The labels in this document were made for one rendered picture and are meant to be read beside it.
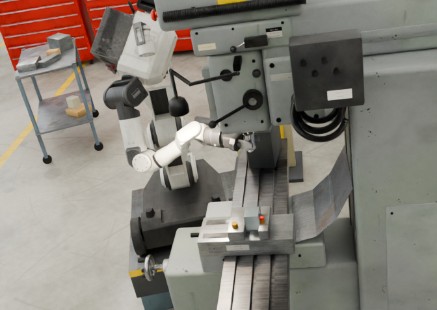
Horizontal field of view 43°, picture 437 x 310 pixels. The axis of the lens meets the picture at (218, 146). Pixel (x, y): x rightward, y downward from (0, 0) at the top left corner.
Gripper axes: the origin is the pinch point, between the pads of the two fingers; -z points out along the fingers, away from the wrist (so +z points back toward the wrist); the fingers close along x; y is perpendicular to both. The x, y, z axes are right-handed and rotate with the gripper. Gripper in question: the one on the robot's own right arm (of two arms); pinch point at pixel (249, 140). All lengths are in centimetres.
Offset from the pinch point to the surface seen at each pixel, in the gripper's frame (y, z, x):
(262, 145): 18.7, 10.1, 26.4
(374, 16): -47, -46, 10
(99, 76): 128, 377, 285
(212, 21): -52, -1, -14
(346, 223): 50, -28, 24
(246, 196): 32.0, 9.0, 5.7
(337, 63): -43, -45, -20
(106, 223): 125, 164, 57
